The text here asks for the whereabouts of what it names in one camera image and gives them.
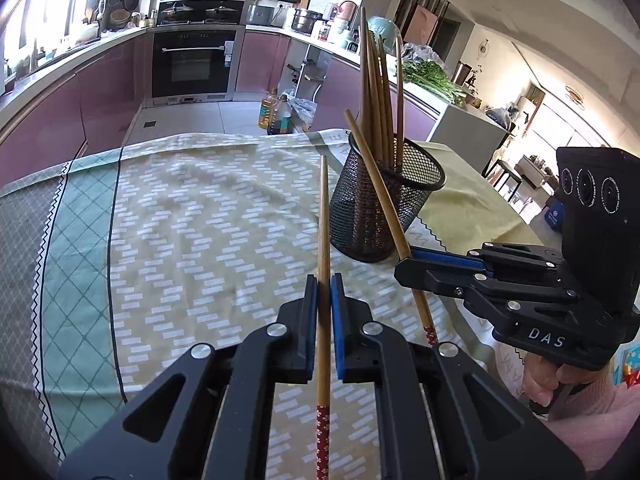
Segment black mesh utensil holder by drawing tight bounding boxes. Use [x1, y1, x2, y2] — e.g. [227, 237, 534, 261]
[329, 129, 447, 263]

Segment patterned green beige tablecloth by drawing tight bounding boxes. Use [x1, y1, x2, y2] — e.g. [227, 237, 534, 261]
[0, 130, 501, 480]

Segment person's right hand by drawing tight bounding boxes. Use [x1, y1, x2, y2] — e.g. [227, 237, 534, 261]
[521, 346, 612, 408]

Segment green leafy vegetables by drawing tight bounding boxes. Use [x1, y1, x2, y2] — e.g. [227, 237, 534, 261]
[402, 58, 469, 107]

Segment small bench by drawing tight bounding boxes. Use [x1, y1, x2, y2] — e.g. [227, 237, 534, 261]
[482, 159, 524, 202]

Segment yellow-green table cover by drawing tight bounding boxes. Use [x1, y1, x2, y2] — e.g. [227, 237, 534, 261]
[412, 141, 538, 256]

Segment wooden slat partition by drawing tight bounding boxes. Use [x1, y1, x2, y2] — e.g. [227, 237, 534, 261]
[400, 0, 454, 49]

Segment purple kitchen cabinet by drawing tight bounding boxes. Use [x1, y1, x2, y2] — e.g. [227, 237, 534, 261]
[0, 27, 151, 186]
[320, 57, 438, 143]
[235, 30, 292, 96]

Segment grey kitchen appliance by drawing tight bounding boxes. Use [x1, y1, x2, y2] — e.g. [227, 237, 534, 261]
[246, 1, 279, 27]

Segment white kitchen countertop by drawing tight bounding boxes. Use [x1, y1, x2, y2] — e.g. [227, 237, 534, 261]
[0, 22, 447, 116]

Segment pale green bag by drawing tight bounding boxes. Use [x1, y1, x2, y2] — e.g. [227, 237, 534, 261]
[367, 16, 402, 46]

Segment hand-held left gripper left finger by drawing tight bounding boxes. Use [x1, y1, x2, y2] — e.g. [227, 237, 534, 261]
[59, 274, 319, 480]

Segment clear plastic bag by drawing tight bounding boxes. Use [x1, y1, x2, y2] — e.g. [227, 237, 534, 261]
[287, 97, 319, 132]

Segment steel stock pot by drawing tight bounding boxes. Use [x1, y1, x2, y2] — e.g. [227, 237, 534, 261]
[291, 7, 324, 36]

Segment kitchen window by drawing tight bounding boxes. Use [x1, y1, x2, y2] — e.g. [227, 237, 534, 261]
[0, 0, 96, 61]

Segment black built-in oven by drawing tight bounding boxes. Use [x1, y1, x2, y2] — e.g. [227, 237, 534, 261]
[150, 27, 238, 102]

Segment person's right forearm pink sleeve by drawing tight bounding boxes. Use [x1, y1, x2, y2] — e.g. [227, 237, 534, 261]
[542, 365, 640, 473]

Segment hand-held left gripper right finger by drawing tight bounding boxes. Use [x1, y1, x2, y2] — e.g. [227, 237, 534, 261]
[330, 273, 586, 480]

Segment blue bag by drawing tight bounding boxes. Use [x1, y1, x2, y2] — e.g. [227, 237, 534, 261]
[542, 199, 567, 234]

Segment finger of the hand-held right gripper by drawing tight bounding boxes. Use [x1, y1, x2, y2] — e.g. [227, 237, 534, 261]
[394, 255, 597, 315]
[410, 241, 567, 278]

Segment white cabinet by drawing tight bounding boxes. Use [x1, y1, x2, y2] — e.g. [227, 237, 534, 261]
[427, 101, 512, 175]

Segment red patterned wooden chopstick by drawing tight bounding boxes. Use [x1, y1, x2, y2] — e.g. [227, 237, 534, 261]
[343, 108, 440, 347]
[315, 156, 333, 480]

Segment bunch of wooden chopsticks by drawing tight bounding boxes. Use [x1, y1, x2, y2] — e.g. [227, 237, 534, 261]
[357, 6, 408, 253]

